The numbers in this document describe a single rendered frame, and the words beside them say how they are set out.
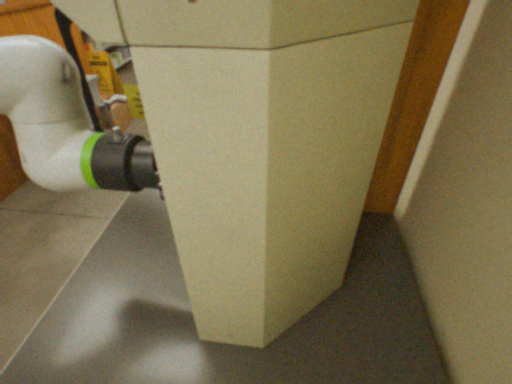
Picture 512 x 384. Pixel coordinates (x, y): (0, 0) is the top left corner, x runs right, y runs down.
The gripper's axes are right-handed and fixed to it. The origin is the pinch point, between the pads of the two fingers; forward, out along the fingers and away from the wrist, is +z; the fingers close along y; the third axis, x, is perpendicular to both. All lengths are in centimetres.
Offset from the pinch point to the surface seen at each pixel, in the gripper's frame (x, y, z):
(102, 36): -21.9, -14.2, -11.2
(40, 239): 118, 74, -156
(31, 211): 117, 97, -181
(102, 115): 0.7, 17.7, -37.9
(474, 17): -16.6, 27.6, 32.8
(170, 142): -12.8, -14.2, -7.6
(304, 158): -9.5, -10.3, 4.9
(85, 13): -23.5, -14.2, -12.0
